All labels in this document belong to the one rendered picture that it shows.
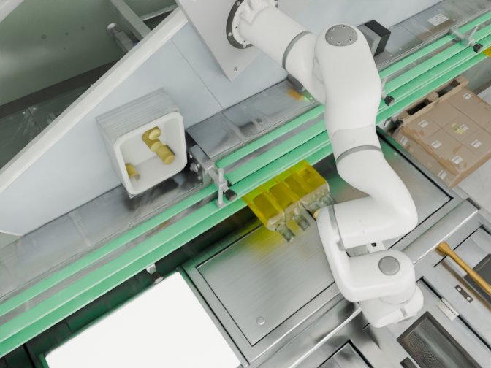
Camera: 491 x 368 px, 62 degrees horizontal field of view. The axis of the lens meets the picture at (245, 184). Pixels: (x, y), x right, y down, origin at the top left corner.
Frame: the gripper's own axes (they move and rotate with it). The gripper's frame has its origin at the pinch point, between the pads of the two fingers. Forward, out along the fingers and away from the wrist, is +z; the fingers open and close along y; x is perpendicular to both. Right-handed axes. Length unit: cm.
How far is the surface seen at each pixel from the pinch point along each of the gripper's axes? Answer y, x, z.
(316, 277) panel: -12.4, 13.2, -7.4
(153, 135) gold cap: 29, 49, 25
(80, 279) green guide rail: 7, 75, 5
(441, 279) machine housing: -16.5, -24.9, -18.9
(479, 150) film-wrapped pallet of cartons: -243, -290, 141
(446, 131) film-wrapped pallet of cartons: -241, -268, 174
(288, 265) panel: -12.1, 19.6, -1.3
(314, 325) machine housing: -12.8, 19.2, -19.9
